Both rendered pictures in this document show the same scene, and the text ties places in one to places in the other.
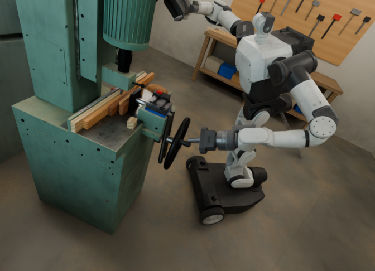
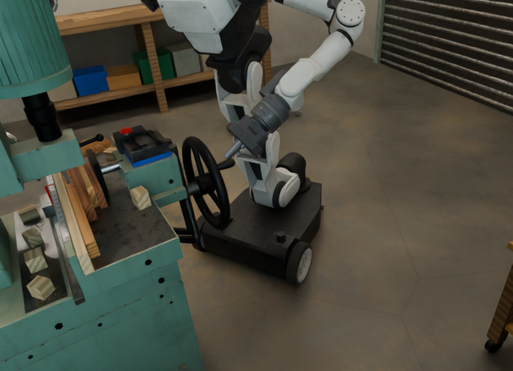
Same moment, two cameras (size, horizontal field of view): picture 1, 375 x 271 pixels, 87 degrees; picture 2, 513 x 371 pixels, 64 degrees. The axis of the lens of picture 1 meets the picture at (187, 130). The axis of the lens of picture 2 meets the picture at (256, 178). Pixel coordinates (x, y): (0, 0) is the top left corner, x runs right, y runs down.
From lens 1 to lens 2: 0.46 m
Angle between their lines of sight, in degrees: 26
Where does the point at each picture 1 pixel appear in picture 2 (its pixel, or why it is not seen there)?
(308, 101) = not seen: outside the picture
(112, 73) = (40, 154)
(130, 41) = (54, 70)
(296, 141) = (340, 47)
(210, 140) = (253, 129)
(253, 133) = (295, 75)
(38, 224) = not seen: outside the picture
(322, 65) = not seen: outside the picture
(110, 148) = (164, 240)
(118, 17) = (17, 40)
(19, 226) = not seen: outside the picture
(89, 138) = (123, 258)
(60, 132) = (37, 324)
